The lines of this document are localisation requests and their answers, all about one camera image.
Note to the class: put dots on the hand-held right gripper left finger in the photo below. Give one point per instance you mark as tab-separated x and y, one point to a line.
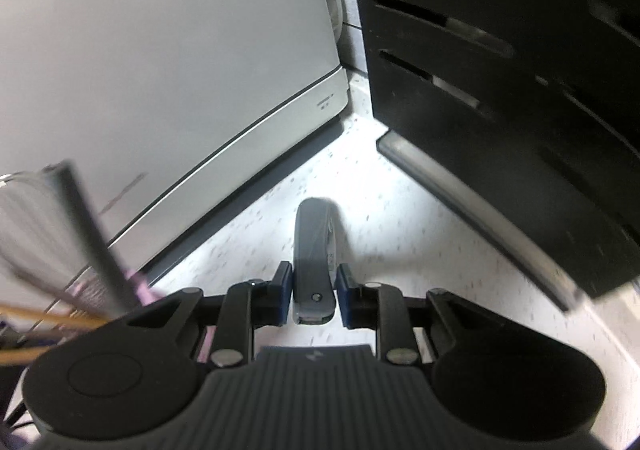
283	295

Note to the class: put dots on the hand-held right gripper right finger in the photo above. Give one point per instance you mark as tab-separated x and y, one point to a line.
344	300

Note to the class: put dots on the wooden chopstick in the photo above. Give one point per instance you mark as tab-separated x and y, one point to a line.
50	314
30	356

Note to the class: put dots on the black knife block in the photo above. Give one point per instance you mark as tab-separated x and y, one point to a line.
500	130

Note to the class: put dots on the white countertop appliance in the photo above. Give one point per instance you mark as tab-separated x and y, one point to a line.
150	55

